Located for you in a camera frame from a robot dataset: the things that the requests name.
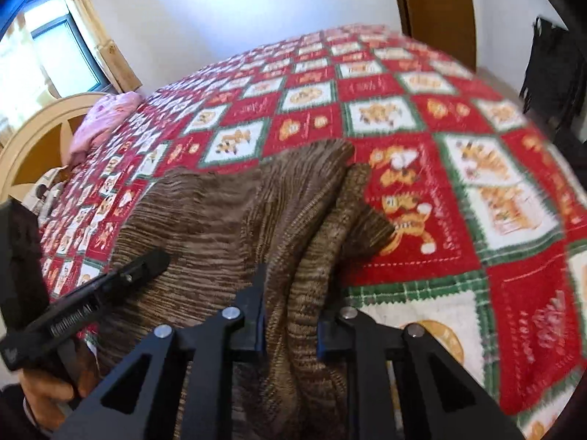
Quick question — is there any dark hanging clothing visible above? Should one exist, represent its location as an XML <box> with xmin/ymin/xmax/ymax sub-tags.
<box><xmin>519</xmin><ymin>16</ymin><xmax>587</xmax><ymax>144</ymax></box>

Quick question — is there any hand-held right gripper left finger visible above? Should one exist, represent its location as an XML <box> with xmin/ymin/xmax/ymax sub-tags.
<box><xmin>55</xmin><ymin>263</ymin><xmax>269</xmax><ymax>440</ymax></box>

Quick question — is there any pink pillow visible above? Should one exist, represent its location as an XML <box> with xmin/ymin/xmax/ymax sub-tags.
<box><xmin>69</xmin><ymin>91</ymin><xmax>144</xmax><ymax>166</ymax></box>

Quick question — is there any red printed blanket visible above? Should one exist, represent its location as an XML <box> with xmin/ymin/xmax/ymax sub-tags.
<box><xmin>39</xmin><ymin>24</ymin><xmax>587</xmax><ymax>440</ymax></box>

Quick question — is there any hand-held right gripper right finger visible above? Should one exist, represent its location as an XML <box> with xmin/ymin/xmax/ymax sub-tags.
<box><xmin>316</xmin><ymin>300</ymin><xmax>526</xmax><ymax>440</ymax></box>

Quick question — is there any brown knitted sweater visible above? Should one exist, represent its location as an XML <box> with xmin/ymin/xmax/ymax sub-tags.
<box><xmin>95</xmin><ymin>137</ymin><xmax>396</xmax><ymax>440</ymax></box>

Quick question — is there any person's left hand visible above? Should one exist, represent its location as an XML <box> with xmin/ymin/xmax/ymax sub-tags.
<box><xmin>19</xmin><ymin>337</ymin><xmax>101</xmax><ymax>432</ymax></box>

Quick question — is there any window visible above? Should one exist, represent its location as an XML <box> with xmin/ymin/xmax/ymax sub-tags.
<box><xmin>0</xmin><ymin>0</ymin><xmax>112</xmax><ymax>117</ymax></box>

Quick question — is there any white dark printed pillow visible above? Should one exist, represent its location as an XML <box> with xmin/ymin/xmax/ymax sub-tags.
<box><xmin>22</xmin><ymin>169</ymin><xmax>70</xmax><ymax>223</ymax></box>

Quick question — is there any beige wooden headboard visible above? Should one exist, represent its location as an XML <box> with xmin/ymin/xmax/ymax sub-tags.
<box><xmin>0</xmin><ymin>92</ymin><xmax>110</xmax><ymax>203</ymax></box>

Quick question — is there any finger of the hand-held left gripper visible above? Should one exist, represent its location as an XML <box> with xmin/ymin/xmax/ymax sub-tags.
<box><xmin>97</xmin><ymin>248</ymin><xmax>172</xmax><ymax>295</ymax></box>

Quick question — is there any brown wooden door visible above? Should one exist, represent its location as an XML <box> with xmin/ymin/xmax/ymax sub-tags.
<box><xmin>386</xmin><ymin>0</ymin><xmax>478</xmax><ymax>73</ymax></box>

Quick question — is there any yellow curtain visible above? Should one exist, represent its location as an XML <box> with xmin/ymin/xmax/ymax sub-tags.
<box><xmin>57</xmin><ymin>0</ymin><xmax>144</xmax><ymax>96</ymax></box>

